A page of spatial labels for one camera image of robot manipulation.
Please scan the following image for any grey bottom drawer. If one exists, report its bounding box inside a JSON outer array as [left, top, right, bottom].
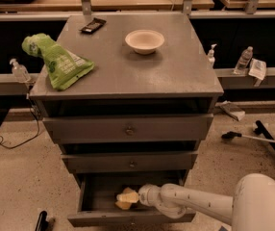
[[68, 170, 196, 227]]

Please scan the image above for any white pump bottle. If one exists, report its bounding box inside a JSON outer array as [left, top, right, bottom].
[[207, 44, 217, 67]]

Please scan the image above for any clear water bottle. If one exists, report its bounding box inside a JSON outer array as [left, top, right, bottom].
[[233, 46, 253, 74]]

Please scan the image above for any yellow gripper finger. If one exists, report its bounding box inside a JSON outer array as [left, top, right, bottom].
[[116, 192, 139, 203]]

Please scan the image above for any grey top drawer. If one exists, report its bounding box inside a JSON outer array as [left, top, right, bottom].
[[43, 114, 213, 144]]

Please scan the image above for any grey drawer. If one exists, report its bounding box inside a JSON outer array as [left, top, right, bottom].
[[43, 114, 213, 144], [62, 151, 197, 173], [68, 170, 196, 227]]

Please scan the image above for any white bowl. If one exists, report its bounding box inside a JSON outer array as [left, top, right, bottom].
[[125, 30, 164, 55]]

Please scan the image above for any black object bottom left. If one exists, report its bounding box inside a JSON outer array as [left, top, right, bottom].
[[35, 211, 55, 231]]

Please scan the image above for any green chip bag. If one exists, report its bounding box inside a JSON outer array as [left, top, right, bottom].
[[22, 33, 94, 90]]

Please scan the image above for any yellow sponge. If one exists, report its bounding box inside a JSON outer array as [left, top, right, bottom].
[[115, 187, 136, 210]]

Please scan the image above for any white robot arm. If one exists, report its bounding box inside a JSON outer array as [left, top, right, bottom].
[[116, 173, 275, 231]]

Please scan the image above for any grey drawer cabinet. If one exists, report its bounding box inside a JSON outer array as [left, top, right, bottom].
[[28, 13, 225, 191]]

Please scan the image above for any grey folded cloth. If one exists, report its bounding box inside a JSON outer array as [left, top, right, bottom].
[[219, 101, 245, 121]]

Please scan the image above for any clear sanitizer pump bottle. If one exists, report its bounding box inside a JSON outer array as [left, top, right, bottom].
[[10, 59, 31, 83]]

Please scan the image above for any black floor cable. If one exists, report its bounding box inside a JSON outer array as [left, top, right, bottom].
[[0, 108, 42, 151]]

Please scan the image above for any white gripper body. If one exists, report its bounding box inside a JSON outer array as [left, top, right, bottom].
[[138, 184, 161, 207]]

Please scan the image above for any grey middle drawer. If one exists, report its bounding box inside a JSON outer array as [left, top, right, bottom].
[[62, 151, 197, 173]]

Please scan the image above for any white paper packet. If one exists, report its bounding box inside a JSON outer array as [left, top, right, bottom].
[[248, 59, 266, 81]]

